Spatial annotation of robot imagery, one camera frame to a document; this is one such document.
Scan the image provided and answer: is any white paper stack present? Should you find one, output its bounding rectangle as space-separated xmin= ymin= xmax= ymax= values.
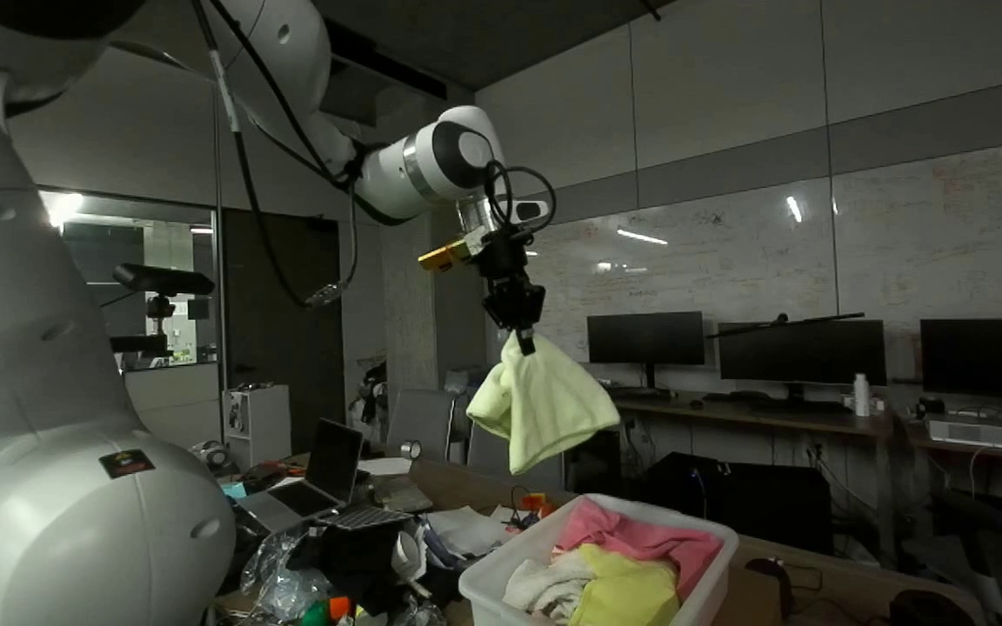
xmin=422 ymin=504 xmax=519 ymax=566

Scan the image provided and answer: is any black camera on stand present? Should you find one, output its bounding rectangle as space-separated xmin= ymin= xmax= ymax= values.
xmin=104 ymin=260 xmax=220 ymax=360

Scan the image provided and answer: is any white terry towel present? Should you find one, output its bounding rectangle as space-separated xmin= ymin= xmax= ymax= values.
xmin=499 ymin=547 xmax=597 ymax=621

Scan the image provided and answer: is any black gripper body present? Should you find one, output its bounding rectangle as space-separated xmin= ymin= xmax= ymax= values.
xmin=473 ymin=221 xmax=548 ymax=338

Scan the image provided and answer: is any crumpled plastic bottle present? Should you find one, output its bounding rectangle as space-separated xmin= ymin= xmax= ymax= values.
xmin=248 ymin=537 xmax=334 ymax=626

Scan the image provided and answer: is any long wooden desk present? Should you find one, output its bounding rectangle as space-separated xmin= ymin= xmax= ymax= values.
xmin=590 ymin=384 xmax=1002 ymax=470

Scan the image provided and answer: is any black box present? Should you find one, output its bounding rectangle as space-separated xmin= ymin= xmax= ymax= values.
xmin=310 ymin=507 xmax=414 ymax=609

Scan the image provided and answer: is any black ring cable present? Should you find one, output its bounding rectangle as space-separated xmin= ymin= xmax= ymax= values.
xmin=741 ymin=554 xmax=797 ymax=599

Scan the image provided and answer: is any pale yellow cloth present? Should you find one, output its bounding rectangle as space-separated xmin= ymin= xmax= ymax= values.
xmin=461 ymin=329 xmax=622 ymax=477

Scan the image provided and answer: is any white desk device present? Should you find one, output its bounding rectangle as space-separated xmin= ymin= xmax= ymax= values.
xmin=926 ymin=413 xmax=1002 ymax=456

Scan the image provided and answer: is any white cabinet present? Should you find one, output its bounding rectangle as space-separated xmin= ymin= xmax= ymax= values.
xmin=223 ymin=380 xmax=296 ymax=470

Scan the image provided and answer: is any black computer monitor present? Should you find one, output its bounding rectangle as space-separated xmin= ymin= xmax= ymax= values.
xmin=716 ymin=315 xmax=889 ymax=405
xmin=584 ymin=304 xmax=708 ymax=391
xmin=918 ymin=313 xmax=1002 ymax=405

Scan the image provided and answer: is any white bottle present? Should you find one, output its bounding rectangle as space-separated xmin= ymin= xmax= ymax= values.
xmin=847 ymin=369 xmax=877 ymax=419

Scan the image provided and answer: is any large black bag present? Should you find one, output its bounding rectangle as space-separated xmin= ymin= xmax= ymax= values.
xmin=637 ymin=449 xmax=838 ymax=556

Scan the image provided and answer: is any pink cloth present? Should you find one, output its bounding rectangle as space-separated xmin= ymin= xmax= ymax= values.
xmin=548 ymin=495 xmax=728 ymax=600

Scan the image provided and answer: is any white plastic storage box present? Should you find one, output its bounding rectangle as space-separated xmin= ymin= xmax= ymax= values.
xmin=455 ymin=491 xmax=745 ymax=626

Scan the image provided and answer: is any grey office chair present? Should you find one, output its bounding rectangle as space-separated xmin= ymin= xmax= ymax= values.
xmin=467 ymin=426 xmax=570 ymax=499

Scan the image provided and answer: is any grey open laptop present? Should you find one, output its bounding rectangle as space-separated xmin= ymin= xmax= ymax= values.
xmin=241 ymin=417 xmax=368 ymax=537

